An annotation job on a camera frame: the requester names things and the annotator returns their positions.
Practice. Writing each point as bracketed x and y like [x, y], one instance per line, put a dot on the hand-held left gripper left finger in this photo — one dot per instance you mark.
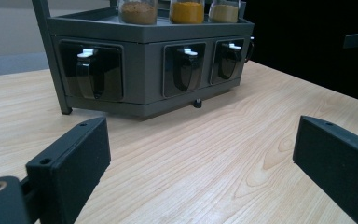
[71, 165]

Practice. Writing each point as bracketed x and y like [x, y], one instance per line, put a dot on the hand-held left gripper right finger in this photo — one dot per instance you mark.
[338, 165]

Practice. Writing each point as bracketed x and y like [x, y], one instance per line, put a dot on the gray spice rack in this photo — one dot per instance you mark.
[143, 62]

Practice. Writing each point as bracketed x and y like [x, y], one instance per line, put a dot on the spice jar with beige powder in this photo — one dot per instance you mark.
[223, 13]

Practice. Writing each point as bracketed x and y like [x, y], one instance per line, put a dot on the spice jar with brown powder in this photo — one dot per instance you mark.
[137, 12]

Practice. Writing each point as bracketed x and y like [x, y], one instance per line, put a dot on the spice jar with orange powder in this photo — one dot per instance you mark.
[187, 12]

